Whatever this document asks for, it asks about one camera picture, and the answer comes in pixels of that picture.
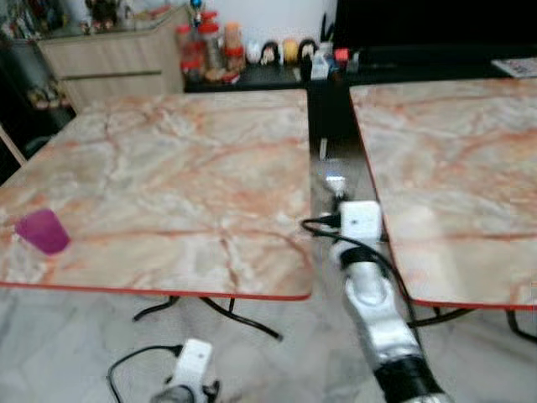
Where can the black round figurine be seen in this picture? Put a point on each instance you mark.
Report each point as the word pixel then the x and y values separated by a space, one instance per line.
pixel 308 50

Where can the printed paper sheet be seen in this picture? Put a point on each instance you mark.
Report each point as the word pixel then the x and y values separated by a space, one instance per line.
pixel 516 67

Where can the small red block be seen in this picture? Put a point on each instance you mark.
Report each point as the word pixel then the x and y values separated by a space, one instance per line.
pixel 341 55

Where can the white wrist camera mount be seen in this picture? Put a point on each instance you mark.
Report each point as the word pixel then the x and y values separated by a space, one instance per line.
pixel 362 222
pixel 194 361

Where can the tall clear jar red lid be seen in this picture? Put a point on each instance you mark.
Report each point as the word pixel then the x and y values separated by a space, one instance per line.
pixel 211 46

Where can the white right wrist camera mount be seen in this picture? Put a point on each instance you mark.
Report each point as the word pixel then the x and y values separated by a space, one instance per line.
pixel 362 222

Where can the black curved table base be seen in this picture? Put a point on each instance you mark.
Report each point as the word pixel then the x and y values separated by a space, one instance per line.
pixel 440 317
pixel 239 316

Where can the black and white figurine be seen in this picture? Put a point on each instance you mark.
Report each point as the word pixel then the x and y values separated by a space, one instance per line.
pixel 270 53

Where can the black television screen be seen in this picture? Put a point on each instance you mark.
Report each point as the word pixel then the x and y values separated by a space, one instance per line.
pixel 436 21

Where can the light wooden cabinet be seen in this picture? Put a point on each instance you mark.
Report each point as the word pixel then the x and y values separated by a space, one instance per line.
pixel 117 67

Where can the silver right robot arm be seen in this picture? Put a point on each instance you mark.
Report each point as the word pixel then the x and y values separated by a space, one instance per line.
pixel 382 311

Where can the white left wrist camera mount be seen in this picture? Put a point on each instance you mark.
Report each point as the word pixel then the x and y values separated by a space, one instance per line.
pixel 194 361

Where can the small jar red lid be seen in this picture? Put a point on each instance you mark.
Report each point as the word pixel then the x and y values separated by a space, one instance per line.
pixel 185 50

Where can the light wooden chair rail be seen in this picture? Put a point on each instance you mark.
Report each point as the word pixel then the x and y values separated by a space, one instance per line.
pixel 12 144

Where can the yellow round figurine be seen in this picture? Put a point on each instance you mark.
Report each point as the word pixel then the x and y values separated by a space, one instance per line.
pixel 290 50

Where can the black low console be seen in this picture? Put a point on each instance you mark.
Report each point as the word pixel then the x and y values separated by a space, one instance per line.
pixel 419 65

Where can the purple plastic cup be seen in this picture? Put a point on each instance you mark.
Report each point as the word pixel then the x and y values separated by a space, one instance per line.
pixel 44 232

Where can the orange filled jar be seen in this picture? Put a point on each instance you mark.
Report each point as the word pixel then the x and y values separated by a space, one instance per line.
pixel 234 44

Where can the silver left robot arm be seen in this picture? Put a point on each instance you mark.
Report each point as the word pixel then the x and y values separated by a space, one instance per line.
pixel 172 395

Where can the white round figurine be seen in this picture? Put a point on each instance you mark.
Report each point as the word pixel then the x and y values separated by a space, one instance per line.
pixel 253 53

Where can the small white box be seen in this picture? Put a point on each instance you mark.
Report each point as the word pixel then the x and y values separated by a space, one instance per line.
pixel 320 67

